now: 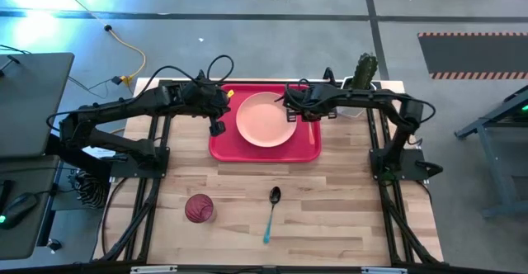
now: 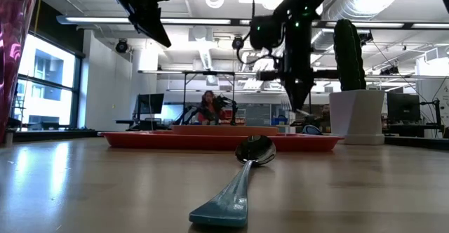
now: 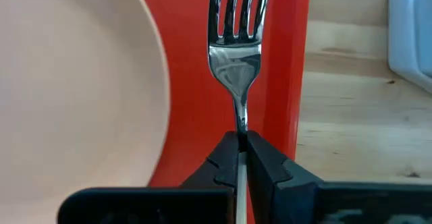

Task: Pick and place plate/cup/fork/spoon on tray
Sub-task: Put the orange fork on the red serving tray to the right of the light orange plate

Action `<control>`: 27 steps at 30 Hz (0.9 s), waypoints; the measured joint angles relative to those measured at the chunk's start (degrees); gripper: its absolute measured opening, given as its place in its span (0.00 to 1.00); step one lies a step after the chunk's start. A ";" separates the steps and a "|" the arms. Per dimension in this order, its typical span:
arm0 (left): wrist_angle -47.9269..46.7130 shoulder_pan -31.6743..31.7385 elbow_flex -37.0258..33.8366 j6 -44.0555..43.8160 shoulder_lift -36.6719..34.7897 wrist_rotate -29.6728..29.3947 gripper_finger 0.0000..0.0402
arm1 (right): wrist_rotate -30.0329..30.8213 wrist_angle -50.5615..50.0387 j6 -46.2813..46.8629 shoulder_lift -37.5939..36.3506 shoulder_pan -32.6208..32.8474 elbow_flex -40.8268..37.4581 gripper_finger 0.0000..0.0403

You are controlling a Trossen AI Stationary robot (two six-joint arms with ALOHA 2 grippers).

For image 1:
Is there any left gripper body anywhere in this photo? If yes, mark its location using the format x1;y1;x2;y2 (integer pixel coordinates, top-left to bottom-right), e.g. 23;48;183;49
182;81;233;120

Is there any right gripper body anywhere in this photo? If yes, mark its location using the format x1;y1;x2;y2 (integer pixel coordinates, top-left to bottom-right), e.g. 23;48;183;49
284;84;341;123

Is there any orange round plate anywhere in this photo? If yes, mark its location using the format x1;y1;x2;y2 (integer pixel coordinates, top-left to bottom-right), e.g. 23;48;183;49
235;91;299;149

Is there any pink faceted plastic cup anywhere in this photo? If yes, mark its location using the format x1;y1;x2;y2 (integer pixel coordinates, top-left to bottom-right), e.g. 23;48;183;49
184;193;218;224

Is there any metal spoon with teal handle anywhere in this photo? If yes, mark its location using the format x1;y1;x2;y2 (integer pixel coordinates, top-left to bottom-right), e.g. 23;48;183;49
262;185;283;245

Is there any red plastic tray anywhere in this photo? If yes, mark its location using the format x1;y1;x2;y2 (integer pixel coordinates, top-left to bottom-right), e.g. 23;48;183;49
208;83;323;164

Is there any white plant pot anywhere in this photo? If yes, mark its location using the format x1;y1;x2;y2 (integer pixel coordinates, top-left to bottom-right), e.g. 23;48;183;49
341;75;379;119

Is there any green cactus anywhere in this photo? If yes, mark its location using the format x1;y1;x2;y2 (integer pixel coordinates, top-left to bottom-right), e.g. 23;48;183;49
350;51;380;91

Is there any white paper sheet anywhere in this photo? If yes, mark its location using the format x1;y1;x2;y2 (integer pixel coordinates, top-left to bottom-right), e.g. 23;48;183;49
82;145;116;160

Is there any black hazard striped floor mat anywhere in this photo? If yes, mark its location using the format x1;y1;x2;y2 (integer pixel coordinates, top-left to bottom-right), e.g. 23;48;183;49
417;31;528;81

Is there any dark grey desk top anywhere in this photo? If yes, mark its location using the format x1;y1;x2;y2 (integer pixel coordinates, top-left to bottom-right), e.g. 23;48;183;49
0;154;61;261

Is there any black computer mouse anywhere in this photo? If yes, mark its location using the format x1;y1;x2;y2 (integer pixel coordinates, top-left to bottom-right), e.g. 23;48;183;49
0;191;40;231

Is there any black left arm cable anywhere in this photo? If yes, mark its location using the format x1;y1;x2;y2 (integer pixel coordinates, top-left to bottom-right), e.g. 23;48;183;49
135;54;235;102

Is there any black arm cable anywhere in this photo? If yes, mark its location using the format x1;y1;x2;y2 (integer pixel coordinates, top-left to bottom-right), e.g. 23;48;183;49
135;54;235;102
283;77;437;121

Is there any yellow extension cable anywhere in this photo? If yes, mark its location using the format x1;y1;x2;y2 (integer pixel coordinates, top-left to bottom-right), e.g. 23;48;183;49
47;0;148;86

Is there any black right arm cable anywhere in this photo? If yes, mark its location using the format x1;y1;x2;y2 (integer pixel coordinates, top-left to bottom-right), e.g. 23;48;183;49
283;77;437;121

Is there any black aluminium table frame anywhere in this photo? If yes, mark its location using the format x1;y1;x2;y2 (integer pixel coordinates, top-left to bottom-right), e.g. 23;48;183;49
92;77;445;267

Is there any black clamp handle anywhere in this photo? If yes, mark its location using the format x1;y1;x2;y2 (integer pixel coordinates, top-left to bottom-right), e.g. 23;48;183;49
413;159;445;178

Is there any black coiled cable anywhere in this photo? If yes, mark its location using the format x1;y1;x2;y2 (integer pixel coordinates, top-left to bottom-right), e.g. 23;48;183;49
73;169;109;210

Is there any silver metal bracket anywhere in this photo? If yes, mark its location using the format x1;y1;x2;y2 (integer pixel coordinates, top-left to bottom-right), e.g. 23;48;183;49
361;266;408;274
130;265;179;274

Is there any grey metal cart frame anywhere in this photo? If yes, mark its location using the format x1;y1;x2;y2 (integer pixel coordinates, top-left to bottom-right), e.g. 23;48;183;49
453;83;528;218

